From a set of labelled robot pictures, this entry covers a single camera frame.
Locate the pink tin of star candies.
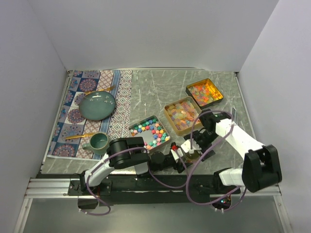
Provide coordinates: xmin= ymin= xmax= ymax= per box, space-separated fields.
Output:
xmin=128 ymin=115 xmax=171 ymax=151

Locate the black base bar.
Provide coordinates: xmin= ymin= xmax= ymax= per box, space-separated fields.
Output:
xmin=67 ymin=174 xmax=241 ymax=211

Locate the gold spoon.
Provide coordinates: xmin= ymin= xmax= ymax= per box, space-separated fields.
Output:
xmin=65 ymin=133 xmax=95 ymax=140

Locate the gold fork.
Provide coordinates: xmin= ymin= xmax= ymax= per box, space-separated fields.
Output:
xmin=85 ymin=85 xmax=115 ymax=95

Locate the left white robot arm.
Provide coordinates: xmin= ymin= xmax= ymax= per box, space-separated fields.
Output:
xmin=79 ymin=137 xmax=190 ymax=195

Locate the gold tin of pastel candies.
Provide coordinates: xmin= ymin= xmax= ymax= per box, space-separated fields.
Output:
xmin=164 ymin=97 xmax=202 ymax=136

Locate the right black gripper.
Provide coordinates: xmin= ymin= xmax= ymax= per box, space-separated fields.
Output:
xmin=184 ymin=130 xmax=219 ymax=162

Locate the teal ceramic plate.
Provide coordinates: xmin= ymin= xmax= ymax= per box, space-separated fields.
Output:
xmin=79 ymin=91 xmax=116 ymax=121

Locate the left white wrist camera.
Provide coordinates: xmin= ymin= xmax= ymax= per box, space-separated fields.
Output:
xmin=170 ymin=143 xmax=184 ymax=162

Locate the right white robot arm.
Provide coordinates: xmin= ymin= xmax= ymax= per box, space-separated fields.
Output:
xmin=181 ymin=109 xmax=282 ymax=194

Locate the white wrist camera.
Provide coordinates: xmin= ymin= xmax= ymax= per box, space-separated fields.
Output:
xmin=170 ymin=143 xmax=184 ymax=162
xmin=180 ymin=139 xmax=201 ymax=154

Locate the round gold tin lid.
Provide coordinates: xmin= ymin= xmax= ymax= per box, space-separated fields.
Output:
xmin=185 ymin=153 xmax=201 ymax=162

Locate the silver metal scoop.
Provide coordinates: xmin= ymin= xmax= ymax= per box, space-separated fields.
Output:
xmin=231 ymin=107 xmax=239 ymax=125

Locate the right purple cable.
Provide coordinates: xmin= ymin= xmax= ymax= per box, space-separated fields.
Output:
xmin=186 ymin=110 xmax=248 ymax=211

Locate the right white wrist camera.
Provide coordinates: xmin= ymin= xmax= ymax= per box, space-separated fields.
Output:
xmin=180 ymin=139 xmax=201 ymax=154

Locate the teal ceramic cup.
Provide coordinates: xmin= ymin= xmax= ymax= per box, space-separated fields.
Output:
xmin=82 ymin=133 xmax=109 ymax=155

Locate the gold tin of neon candies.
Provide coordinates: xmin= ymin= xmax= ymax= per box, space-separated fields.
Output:
xmin=186 ymin=79 xmax=224 ymax=109

